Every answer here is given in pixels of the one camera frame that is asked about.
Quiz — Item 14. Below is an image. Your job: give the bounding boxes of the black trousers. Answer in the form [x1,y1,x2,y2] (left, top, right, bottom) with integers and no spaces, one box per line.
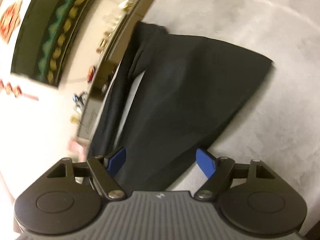
[88,22,273,194]

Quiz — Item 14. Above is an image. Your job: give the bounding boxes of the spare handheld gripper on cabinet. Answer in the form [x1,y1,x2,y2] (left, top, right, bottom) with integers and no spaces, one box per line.
[72,91,87,114]

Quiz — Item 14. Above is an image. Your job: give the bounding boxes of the red plate of fruit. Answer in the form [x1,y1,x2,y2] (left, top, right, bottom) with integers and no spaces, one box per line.
[87,66,95,83]

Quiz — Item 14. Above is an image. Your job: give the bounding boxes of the red chinese knot left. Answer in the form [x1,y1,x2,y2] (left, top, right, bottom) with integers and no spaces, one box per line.
[0,80,39,101]

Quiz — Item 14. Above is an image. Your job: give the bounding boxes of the red chinese knot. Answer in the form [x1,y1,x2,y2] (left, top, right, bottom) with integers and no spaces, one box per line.
[0,80,39,101]
[1,0,23,44]

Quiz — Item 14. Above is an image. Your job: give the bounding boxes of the red chinese knot right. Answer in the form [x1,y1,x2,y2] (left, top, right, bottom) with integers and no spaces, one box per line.
[1,0,23,44]

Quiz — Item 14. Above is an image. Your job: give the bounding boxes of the long grey TV cabinet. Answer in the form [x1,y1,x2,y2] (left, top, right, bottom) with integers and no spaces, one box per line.
[75,0,154,141]

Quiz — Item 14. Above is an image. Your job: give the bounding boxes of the wall television with cloth cover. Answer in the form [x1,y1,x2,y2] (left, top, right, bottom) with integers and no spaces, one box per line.
[11,0,95,87]

